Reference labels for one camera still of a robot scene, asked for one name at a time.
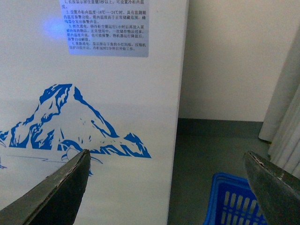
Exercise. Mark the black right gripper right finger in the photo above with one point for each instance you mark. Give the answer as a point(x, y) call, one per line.
point(277, 191)

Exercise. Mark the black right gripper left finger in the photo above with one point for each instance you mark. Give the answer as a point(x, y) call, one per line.
point(54, 201)

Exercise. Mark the blue plastic basket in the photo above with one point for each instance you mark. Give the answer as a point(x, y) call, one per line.
point(232, 202)

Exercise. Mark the white curtain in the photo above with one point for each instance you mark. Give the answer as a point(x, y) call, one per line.
point(281, 125)

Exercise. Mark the white blue chest freezer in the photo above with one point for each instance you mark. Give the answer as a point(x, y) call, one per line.
point(123, 109)

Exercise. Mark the grey instruction sticker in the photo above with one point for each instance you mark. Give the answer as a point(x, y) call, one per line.
point(107, 27)

